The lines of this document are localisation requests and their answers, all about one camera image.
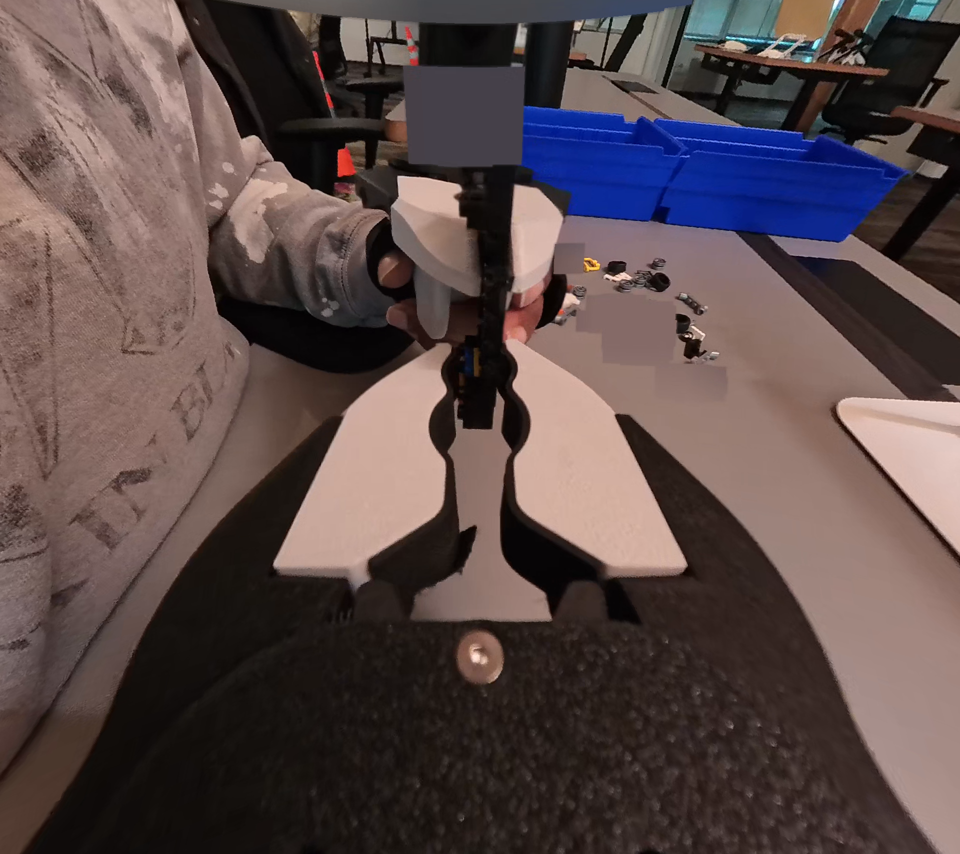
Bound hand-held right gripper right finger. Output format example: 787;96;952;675
501;341;691;582

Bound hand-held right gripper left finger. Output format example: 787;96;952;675
273;341;460;585

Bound white book stand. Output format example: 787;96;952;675
834;397;960;558

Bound orange traffic cone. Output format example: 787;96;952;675
312;49;360;183

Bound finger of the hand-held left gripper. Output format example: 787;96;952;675
504;185;573;303
392;175;486;303

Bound brown topped desk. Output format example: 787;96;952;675
381;64;706;147
692;41;892;135

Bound black pillar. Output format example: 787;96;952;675
524;22;576;110

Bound black office chair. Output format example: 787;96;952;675
170;0;409;195
818;14;960;147

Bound black round cushion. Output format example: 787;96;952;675
222;296;415;377

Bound person's grey sweatshirt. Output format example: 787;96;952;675
0;0;253;773

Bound black lego chassis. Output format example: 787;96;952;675
456;164;522;432

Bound pile of lego pieces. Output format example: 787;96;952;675
548;245;730;365

